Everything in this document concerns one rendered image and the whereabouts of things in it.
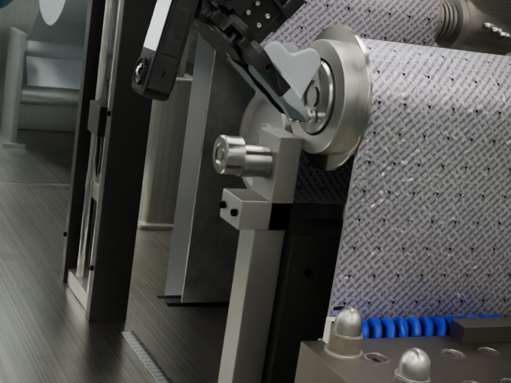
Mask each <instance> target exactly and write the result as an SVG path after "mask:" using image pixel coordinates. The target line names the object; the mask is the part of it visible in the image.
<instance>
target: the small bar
mask: <svg viewBox="0 0 511 383"><path fill-rule="evenodd" d="M449 336H451V337H453V338H454V339H456V340H457V341H458V342H460V343H495V342H511V317H503V318H455V319H452V320H451V325H450V329H449Z"/></svg>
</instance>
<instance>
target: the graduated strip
mask: <svg viewBox="0 0 511 383"><path fill-rule="evenodd" d="M118 332H119V334H120V335H121V336H122V338H123V339H124V341H125V342H126V343H127V344H128V346H129V348H130V349H131V350H132V352H133V353H134V354H135V356H136V357H137V358H138V360H139V361H140V363H141V364H142V365H143V366H144V368H145V369H146V371H147V372H148V374H149V375H150V376H151V377H152V379H153V380H154V382H155V383H174V381H173V380H172V378H171V377H170V376H169V375H168V374H167V372H166V371H165V370H164V368H163V367H162V366H161V364H160V363H159V362H158V361H157V359H156V358H155V357H154V355H153V354H152V353H151V351H150V350H149V349H148V348H147V346H146V345H145V344H144V342H143V341H142V340H141V338H140V337H139V336H138V335H137V334H136V332H135V331H118Z"/></svg>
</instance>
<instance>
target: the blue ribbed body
mask: <svg viewBox="0 0 511 383"><path fill-rule="evenodd" d="M455 318H503V316H502V315H500V314H495V313H494V314H492V315H491V316H489V315H488V314H481V315H480V316H479V317H478V316H477V315H475V314H471V315H469V316H468V317H466V316H465V315H457V316H456V317H454V316H453V315H446V316H445V317H443V318H442V317H441V316H440V315H434V316H433V317H432V318H430V317H428V316H426V315H422V316H421V317H419V318H417V317H415V316H409V317H408V318H406V319H405V318H403V317H401V316H397V317H395V318H394V319H393V320H392V319H391V318H390V317H383V318H382V319H381V320H379V319H378V318H376V317H371V318H369V319H368V320H366V319H364V318H362V319H363V328H362V332H363V339H367V338H386V337H423V336H443V335H449V329H450V325H451V320H452V319H455Z"/></svg>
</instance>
